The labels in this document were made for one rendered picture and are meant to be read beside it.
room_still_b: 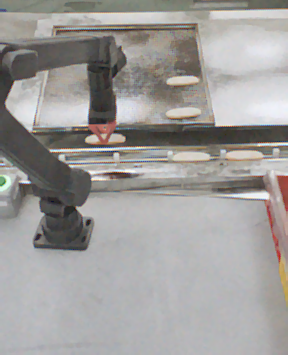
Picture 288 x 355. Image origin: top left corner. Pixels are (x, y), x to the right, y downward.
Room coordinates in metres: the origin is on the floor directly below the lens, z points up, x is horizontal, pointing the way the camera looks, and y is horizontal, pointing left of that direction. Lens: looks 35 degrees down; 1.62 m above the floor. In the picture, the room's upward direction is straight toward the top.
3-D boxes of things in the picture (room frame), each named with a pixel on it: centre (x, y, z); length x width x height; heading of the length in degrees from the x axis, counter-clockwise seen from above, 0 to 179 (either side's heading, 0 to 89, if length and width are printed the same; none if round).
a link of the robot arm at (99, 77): (0.97, 0.14, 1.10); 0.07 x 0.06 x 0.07; 162
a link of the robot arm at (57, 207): (0.76, 0.22, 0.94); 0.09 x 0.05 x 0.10; 162
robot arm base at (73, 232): (0.74, 0.22, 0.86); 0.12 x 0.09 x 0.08; 85
